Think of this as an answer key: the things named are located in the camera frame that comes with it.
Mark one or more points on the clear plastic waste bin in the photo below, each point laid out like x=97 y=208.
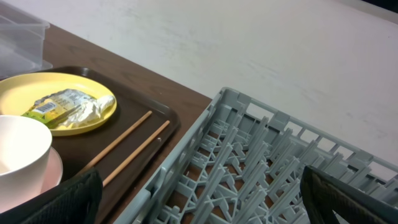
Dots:
x=22 y=42

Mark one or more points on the dark brown serving tray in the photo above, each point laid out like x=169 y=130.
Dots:
x=77 y=150

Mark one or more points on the wooden chopstick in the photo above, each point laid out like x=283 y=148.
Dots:
x=110 y=147
x=133 y=155

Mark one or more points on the grey plastic dishwasher rack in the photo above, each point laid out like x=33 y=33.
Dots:
x=242 y=161

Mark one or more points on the white cup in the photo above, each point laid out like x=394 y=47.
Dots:
x=25 y=147

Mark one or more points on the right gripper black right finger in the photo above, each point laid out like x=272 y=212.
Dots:
x=325 y=196

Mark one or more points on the green yellow snack wrapper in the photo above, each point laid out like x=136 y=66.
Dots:
x=56 y=108

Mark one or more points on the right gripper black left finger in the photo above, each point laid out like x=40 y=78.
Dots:
x=74 y=201

